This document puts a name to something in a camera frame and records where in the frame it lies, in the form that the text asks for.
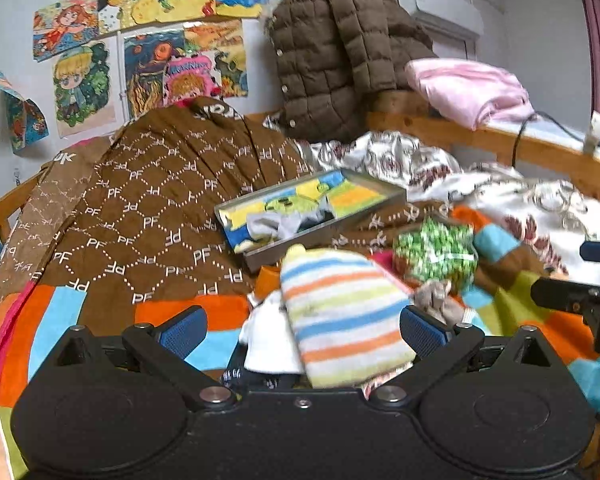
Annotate black cat sock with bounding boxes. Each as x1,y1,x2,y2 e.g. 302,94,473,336
220,344,301,394

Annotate striped pastel sock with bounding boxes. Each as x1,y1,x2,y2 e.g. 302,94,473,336
279,244,416,389

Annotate white cloth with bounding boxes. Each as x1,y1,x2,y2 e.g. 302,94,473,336
238,290,304,375

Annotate grey cloth mask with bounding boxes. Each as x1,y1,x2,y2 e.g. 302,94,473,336
246,209,335,242

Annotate grey brown sock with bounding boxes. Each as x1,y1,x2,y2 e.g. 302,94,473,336
413,280,465,326

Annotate white floral satin quilt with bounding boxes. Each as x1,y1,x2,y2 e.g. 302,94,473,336
257,130,600,285

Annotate colourful block bedsheet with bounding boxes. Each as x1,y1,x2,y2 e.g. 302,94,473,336
0,204,600,480

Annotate green white patterned bag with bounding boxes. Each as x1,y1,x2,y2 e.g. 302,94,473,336
392,217,478,294

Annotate brown patterned quilt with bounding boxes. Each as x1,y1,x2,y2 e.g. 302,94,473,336
0,96,451,311

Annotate grey tray with painting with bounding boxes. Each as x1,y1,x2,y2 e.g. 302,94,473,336
214,169,406,273

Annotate pink folded blanket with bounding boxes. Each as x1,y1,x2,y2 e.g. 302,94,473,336
405,58,534,130

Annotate pink magazine girl drawing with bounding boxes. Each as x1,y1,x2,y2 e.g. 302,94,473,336
162,51,222,106

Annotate curled colourful paper drawing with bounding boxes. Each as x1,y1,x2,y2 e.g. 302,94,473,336
0,72,48,154

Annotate blond child drawing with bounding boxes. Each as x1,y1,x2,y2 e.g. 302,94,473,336
53,40,117,138

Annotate white air conditioner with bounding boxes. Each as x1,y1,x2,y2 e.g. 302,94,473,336
398,0,484,39

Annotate starry night style drawing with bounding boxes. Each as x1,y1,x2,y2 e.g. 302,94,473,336
122,19,249,122

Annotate brown puffer jacket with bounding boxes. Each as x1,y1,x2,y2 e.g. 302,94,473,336
268,0,434,142

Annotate mermaid girl drawing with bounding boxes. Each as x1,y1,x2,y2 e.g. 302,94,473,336
32,0,99,62

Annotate white wall plug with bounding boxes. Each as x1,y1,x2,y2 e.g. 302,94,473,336
582,110,600,156

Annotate black power cable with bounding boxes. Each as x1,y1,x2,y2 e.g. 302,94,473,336
510,110,586,168

